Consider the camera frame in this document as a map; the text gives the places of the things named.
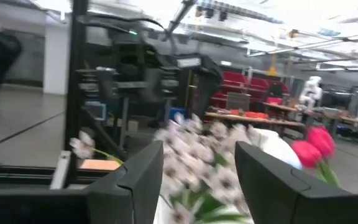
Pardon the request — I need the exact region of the small blue-framed monitor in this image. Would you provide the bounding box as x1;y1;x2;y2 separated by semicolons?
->
84;101;108;121

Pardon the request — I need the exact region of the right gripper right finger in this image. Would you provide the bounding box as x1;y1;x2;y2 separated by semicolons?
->
234;141;354;224

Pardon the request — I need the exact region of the white humanoid robot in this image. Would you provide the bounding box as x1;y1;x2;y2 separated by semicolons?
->
298;76;324;110

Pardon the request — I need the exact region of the long wooden workbench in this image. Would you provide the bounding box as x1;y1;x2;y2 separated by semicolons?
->
205;110;307;138

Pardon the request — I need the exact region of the red bin shelf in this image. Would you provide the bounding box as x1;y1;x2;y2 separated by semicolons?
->
209;70;291;108

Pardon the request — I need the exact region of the black metal table frame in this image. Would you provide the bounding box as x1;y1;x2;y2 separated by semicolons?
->
0;0;127;190

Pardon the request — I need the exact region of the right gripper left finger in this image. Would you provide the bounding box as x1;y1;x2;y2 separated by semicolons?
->
85;141;165;224

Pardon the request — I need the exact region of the white artificial tulip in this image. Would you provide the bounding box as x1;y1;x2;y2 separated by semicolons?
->
253;127;303;170

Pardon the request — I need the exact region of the pink artificial tulip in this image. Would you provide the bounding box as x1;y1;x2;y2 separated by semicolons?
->
291;139;328;183
308;126;341;187

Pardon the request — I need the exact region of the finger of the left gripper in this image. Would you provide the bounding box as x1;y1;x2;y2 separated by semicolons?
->
194;55;224;119

